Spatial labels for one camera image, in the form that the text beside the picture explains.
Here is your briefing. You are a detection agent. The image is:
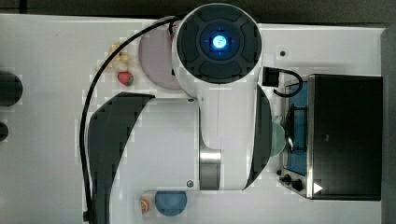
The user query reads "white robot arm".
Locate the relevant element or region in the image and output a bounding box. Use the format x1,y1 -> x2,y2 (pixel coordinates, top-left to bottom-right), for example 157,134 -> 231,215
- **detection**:
87,3 -> 272,224

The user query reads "purple round plate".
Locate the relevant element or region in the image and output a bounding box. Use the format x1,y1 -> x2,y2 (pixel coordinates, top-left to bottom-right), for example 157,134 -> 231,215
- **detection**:
138,26 -> 181,91

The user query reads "red toy strawberry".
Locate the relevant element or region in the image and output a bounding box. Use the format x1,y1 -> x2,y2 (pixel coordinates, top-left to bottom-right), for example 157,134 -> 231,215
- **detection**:
118,72 -> 134,87

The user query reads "green mug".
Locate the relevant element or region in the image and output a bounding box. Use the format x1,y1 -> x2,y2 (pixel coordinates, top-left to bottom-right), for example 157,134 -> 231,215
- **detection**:
270,116 -> 286,157

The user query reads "red ketchup bottle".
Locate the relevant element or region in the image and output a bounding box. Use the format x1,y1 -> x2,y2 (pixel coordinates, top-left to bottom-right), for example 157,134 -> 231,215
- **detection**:
168,23 -> 177,41

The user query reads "peeled toy banana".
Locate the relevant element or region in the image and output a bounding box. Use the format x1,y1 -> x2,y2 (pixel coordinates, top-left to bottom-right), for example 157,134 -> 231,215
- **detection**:
105,51 -> 131,73

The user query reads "blue bowl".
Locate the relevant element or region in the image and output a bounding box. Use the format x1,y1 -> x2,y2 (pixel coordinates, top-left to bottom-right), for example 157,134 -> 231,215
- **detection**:
155,191 -> 188,217

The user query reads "toy orange slice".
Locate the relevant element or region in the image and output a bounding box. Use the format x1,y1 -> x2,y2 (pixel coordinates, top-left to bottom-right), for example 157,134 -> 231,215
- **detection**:
141,197 -> 149,214

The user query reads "black toaster oven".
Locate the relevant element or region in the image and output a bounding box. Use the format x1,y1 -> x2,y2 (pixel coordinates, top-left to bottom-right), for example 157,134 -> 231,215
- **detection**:
277,74 -> 383,201

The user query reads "large black round object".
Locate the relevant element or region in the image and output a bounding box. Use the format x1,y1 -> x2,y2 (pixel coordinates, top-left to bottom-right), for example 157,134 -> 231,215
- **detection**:
0,72 -> 23,106

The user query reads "small black round object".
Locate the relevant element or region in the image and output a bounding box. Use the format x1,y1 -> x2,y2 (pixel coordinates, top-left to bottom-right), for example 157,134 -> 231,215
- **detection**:
0,122 -> 8,141

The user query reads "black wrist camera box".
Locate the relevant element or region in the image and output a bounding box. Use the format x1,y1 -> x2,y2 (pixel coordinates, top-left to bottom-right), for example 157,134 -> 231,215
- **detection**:
262,67 -> 279,88

